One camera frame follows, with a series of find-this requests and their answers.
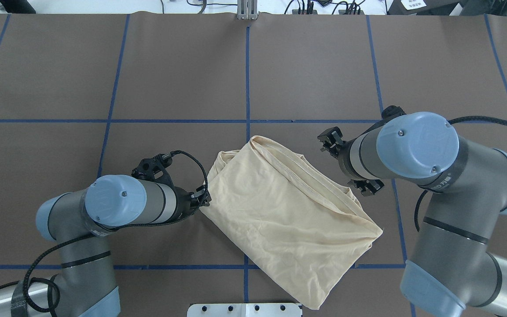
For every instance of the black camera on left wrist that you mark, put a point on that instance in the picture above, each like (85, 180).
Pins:
(154, 169)

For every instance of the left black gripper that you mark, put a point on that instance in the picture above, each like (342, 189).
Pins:
(184, 202)

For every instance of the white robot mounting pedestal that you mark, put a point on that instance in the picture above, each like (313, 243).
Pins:
(277, 309)

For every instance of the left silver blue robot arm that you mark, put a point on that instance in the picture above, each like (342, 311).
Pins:
(76, 277)

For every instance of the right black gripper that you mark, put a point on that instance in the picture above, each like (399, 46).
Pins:
(343, 157)

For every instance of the cream long-sleeve graphic shirt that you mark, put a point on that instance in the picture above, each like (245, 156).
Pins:
(302, 229)

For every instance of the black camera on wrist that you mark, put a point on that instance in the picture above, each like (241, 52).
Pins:
(154, 169)
(391, 112)

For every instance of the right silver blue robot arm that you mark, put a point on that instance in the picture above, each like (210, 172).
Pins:
(451, 268)

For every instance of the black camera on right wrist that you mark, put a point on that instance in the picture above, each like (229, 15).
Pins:
(391, 112)

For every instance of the aluminium frame post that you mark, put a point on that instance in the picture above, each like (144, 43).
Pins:
(247, 9)

